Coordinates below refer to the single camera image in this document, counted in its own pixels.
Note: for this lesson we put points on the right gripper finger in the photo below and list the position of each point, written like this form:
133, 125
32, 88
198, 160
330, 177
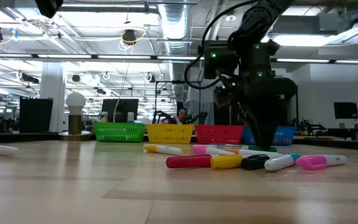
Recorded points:
264, 130

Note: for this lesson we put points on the green fine-tip marker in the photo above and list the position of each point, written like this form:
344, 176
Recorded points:
259, 148

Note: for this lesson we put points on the yellow fine-tip marker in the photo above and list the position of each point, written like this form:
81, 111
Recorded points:
227, 161
166, 150

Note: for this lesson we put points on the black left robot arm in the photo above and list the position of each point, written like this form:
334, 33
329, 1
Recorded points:
48, 7

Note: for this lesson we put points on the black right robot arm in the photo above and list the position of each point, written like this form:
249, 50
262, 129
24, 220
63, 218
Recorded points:
259, 18

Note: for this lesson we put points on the black background robot arm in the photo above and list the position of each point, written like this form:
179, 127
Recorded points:
197, 118
306, 127
163, 117

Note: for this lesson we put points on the blue plastic basket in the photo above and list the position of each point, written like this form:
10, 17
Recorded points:
286, 135

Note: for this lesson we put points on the black fine-tip marker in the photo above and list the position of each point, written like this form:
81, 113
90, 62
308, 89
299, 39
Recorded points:
255, 162

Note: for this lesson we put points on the blue fine-tip marker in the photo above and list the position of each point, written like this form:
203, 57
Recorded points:
278, 163

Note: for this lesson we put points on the red plastic basket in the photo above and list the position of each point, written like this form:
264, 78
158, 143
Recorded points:
218, 134

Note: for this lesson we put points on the pink fine-tip marker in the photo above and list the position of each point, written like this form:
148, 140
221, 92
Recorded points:
312, 162
202, 150

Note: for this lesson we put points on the person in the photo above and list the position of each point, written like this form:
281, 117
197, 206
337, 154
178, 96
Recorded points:
182, 115

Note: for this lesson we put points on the red fine-tip marker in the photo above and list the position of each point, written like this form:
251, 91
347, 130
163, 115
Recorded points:
188, 161

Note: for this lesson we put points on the black computer monitor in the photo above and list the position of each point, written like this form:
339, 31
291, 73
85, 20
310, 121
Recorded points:
120, 109
346, 110

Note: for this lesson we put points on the yellow plastic basket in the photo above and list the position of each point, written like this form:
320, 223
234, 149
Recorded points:
169, 133

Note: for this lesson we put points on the white bottle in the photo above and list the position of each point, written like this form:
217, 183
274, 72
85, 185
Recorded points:
130, 117
104, 117

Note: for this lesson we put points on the green plastic basket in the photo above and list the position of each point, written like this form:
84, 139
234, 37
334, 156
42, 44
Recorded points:
120, 132

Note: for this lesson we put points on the white bulb brass lamp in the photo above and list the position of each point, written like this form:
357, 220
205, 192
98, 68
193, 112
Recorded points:
75, 102

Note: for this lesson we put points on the black ribbed cabinet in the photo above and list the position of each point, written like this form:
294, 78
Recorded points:
36, 115

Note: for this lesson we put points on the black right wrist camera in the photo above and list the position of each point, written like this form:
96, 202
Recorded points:
221, 62

